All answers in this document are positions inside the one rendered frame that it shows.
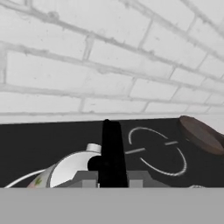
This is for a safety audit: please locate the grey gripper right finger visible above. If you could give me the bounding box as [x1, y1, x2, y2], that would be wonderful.
[127, 170, 172, 189]

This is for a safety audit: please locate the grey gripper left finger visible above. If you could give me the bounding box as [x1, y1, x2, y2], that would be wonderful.
[53, 170, 99, 189]

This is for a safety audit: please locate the black hob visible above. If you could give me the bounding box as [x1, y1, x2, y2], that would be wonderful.
[0, 117, 224, 189]

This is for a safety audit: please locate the brown round pan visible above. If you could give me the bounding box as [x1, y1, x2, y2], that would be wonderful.
[178, 115, 224, 156]

